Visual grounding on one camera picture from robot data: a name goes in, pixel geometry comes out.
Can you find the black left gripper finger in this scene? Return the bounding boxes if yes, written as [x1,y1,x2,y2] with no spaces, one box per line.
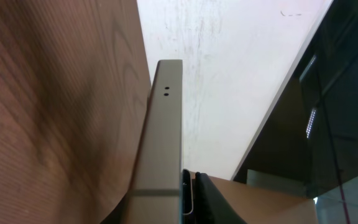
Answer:
[182,169,246,224]

